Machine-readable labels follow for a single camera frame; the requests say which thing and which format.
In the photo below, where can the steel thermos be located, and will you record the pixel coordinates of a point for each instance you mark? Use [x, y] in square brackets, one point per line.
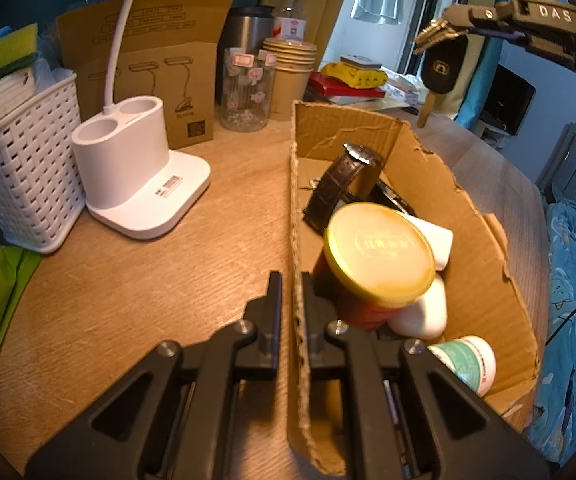
[248, 30]

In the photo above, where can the white earbuds case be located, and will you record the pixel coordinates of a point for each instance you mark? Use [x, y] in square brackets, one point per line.
[425, 310]

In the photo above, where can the black television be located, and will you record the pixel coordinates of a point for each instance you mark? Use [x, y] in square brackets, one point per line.
[510, 100]

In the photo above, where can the white charger block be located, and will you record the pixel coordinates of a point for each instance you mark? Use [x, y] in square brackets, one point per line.
[440, 242]

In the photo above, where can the white woven plastic basket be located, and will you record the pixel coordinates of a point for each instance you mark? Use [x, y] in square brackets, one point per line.
[23, 175]

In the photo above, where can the patterned glass jar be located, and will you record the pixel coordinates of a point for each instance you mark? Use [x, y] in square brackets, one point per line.
[245, 95]

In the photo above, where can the flat paper folder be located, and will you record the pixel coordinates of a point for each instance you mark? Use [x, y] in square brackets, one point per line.
[362, 104]

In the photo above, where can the white tissue pack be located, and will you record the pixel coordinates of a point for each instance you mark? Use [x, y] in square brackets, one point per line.
[3, 95]

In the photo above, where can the stack of paper cups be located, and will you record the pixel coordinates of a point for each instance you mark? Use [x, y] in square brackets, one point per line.
[290, 85]

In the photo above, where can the white pill bottle green label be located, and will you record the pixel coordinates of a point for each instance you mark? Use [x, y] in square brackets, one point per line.
[467, 360]

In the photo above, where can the teal curtain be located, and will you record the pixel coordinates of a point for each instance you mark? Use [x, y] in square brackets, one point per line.
[487, 60]

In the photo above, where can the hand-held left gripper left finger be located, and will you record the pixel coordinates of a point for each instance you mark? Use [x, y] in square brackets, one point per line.
[273, 310]

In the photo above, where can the black scissors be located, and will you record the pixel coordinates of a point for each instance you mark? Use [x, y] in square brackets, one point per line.
[411, 110]

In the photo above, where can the white packets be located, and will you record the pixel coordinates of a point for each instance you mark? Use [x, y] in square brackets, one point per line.
[402, 91]

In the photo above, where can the clear water bottle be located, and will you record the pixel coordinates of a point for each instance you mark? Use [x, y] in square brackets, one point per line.
[290, 10]

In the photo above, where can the white flat device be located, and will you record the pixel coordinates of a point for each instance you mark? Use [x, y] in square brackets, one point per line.
[360, 61]

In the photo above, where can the black small device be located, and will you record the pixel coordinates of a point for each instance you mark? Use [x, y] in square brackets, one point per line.
[395, 200]

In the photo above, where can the red can with yellow lid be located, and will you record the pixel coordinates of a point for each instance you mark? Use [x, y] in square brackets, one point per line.
[377, 250]

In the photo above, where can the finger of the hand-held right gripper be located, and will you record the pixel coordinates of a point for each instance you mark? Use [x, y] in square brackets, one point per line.
[547, 20]

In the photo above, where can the blue printed blanket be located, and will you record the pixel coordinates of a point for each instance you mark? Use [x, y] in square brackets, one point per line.
[562, 310]

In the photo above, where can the black car key with keys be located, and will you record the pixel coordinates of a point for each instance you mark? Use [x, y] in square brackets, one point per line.
[442, 70]

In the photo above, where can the white television stand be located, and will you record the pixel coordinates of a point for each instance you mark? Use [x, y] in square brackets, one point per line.
[490, 135]

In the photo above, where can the yellow green sponge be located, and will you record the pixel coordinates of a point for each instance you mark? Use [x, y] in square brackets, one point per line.
[3, 55]

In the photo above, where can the brown cardboard lamp box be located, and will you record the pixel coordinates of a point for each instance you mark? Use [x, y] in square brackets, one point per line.
[188, 95]

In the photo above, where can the white desk lamp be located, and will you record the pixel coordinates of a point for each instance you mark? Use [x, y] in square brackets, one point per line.
[138, 170]

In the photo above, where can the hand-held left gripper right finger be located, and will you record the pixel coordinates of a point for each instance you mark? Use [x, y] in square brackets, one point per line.
[310, 310]

